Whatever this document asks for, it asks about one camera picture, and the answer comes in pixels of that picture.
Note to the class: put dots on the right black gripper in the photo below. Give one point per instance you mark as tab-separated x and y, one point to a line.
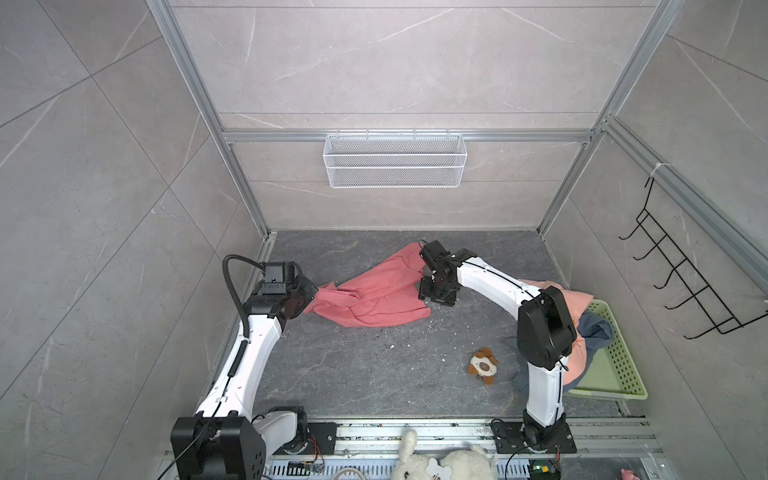
423	291

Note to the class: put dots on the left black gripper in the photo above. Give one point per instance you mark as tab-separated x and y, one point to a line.
308	290

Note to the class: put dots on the dark pink t-shirt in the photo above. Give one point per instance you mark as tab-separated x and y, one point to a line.
385	296

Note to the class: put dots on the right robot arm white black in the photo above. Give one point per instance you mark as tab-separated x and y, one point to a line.
545	336

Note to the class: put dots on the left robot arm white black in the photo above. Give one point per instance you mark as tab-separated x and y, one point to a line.
240	366

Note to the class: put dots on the small brown plush toy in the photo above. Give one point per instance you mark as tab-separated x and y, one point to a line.
483	365

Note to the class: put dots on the grey blue t-shirt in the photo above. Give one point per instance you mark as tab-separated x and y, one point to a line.
593	334

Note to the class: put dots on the white plush bunny toy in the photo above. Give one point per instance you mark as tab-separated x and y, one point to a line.
463	464

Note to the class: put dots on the green plastic basket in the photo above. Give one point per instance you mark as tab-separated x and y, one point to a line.
612	374

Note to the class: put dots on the white wire mesh basket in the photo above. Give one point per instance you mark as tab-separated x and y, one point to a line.
394	161

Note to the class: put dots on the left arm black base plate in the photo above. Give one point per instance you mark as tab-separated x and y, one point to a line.
312	437

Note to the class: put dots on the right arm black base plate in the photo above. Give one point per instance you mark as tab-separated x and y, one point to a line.
521	436

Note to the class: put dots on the black wire hook rack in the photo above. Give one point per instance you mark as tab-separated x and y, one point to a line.
697	289

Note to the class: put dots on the aluminium frame rails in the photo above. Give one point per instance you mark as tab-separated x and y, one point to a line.
368	448

